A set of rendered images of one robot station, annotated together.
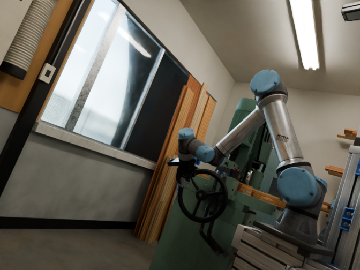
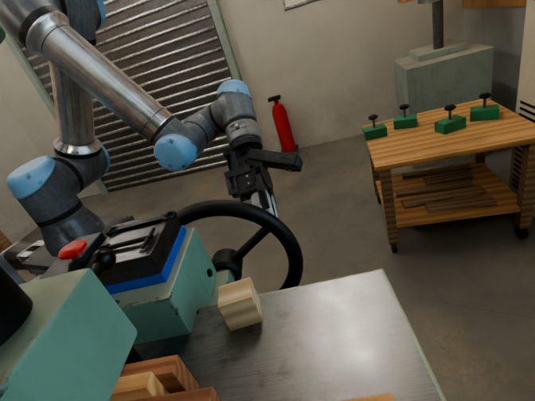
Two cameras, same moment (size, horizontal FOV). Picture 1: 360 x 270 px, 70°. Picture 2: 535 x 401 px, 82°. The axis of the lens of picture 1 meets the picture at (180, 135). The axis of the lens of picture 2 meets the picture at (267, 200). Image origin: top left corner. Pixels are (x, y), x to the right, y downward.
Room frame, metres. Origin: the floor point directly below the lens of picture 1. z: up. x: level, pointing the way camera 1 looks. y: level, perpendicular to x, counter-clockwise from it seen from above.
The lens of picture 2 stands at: (1.91, -0.27, 1.17)
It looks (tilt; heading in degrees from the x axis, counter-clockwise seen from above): 28 degrees down; 162
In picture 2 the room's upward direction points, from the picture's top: 19 degrees counter-clockwise
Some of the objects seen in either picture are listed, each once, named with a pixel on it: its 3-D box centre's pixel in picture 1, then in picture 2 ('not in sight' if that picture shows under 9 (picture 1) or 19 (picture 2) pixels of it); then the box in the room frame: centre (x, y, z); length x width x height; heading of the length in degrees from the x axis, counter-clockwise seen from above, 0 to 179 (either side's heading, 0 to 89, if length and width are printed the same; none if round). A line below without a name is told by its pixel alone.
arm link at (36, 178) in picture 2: (306, 193); (44, 186); (0.97, -0.53, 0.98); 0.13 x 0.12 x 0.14; 140
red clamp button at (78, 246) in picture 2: not in sight; (72, 249); (1.54, -0.39, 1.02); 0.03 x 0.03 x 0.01
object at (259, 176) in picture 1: (255, 179); not in sight; (1.82, -0.61, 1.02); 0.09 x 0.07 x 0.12; 62
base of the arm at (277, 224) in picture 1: (298, 222); (68, 224); (0.98, -0.53, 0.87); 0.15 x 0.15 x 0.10
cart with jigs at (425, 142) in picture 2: not in sight; (436, 166); (0.91, 1.00, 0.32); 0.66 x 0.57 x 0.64; 53
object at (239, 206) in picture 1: (216, 196); not in sight; (1.68, -0.36, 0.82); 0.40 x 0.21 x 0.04; 62
